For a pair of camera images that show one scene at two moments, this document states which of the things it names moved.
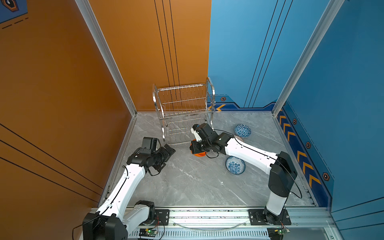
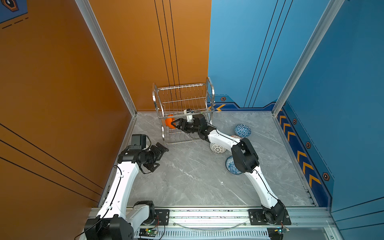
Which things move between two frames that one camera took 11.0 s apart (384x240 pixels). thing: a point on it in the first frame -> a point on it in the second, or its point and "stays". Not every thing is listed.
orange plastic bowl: (201, 154) -> (168, 121)
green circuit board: (146, 232) stays
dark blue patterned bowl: (242, 130) stays
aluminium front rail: (233, 224) stays
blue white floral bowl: (235, 165) stays
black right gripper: (194, 149) -> (182, 122)
